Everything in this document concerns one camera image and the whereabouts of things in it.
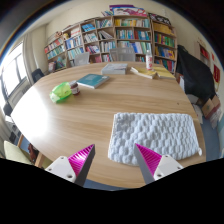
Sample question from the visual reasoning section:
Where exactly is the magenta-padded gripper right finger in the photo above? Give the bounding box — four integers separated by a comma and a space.
133, 143, 184, 185

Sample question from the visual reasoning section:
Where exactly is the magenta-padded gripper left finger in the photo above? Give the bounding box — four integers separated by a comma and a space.
45, 143, 97, 187

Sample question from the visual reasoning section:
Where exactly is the white waffle-textured towel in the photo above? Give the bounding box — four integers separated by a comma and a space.
107, 111, 203, 167

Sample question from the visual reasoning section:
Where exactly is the light green chair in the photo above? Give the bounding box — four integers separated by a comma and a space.
3, 139, 34, 166

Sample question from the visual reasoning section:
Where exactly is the brown cardboard box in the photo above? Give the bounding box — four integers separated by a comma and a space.
201, 94, 223, 120

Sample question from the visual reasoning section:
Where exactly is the green plastic bag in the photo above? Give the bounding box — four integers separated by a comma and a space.
49, 81, 73, 104

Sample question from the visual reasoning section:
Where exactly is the small red-lidded jar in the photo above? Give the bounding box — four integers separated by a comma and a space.
69, 80, 81, 96

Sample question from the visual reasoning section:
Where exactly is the yellow book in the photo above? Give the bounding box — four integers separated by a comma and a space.
152, 66, 177, 80
129, 65, 158, 80

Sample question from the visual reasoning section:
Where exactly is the teal book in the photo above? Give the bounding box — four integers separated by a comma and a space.
76, 73, 111, 90

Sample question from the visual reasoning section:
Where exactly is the black cloth cover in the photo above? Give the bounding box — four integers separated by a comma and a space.
175, 44, 217, 104

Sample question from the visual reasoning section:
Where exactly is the black office chair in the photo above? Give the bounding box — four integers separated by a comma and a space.
31, 68, 45, 84

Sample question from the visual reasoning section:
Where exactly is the clear bottle with red label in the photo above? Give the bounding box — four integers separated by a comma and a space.
145, 49, 154, 71

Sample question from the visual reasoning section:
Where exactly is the window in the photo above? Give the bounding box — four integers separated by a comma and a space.
0, 41, 29, 101

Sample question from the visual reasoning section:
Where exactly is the grey book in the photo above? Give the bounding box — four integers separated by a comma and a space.
100, 62, 129, 76

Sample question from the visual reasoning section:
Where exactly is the small grey mesh chair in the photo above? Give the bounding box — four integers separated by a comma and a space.
73, 51, 91, 67

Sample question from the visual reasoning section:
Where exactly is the wide grey mesh chair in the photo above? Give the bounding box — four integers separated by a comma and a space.
109, 46, 137, 63

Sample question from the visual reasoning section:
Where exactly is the wooden bookshelf unit with books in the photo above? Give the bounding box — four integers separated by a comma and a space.
43, 4, 178, 75

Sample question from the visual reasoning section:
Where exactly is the red hanging wall decoration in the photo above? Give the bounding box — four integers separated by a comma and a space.
213, 63, 222, 84

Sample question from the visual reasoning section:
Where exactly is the small wall shelf with red items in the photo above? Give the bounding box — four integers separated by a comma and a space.
198, 43, 212, 63

